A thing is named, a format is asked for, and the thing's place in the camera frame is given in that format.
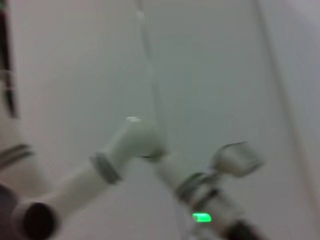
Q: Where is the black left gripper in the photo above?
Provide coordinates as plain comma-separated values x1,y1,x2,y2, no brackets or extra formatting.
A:
224,219,271,240

